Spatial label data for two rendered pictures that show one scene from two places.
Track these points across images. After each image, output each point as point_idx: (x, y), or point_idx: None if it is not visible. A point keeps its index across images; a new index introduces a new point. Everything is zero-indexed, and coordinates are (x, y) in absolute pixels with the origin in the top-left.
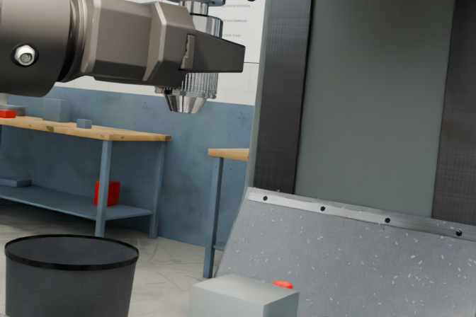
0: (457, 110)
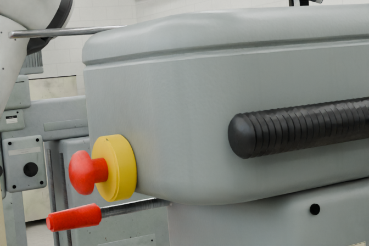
0: None
